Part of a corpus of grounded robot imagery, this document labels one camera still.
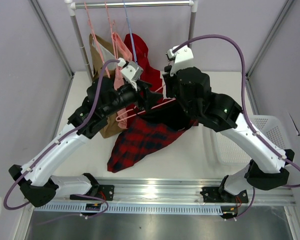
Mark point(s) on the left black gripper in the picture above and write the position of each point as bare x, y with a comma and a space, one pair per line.
149, 98

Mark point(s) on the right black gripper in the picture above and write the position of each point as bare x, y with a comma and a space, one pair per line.
169, 85

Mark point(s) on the red plaid skirt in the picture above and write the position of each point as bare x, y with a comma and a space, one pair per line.
148, 133

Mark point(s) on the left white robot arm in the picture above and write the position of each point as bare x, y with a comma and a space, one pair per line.
36, 179

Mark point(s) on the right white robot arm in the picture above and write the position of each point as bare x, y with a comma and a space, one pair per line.
222, 114

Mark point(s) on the blue hanger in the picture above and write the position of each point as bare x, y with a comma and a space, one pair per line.
130, 33

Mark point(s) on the red hanging garment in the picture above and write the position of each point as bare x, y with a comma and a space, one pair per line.
150, 74

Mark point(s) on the tan hanging garment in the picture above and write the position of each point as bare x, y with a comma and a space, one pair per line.
111, 128

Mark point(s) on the pink hanging garment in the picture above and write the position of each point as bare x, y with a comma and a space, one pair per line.
125, 53

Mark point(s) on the white plastic basket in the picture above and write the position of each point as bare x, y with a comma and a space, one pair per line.
229, 153

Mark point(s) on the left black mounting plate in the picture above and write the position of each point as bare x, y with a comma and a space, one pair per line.
105, 192

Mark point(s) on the black mounting plate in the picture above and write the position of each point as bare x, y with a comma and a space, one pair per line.
211, 194
105, 192

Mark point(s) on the metal clothes rack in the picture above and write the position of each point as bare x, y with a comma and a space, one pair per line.
72, 7

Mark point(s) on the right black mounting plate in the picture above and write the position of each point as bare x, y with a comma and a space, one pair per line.
211, 194

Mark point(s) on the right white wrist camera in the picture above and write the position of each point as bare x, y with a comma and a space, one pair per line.
182, 59

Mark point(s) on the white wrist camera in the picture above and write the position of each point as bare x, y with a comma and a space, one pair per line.
182, 59
130, 71

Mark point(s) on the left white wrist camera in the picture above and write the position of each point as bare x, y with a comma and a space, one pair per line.
130, 71

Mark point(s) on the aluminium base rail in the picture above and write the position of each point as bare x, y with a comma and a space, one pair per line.
182, 191

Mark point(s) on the slotted white cable duct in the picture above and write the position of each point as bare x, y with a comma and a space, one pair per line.
129, 208

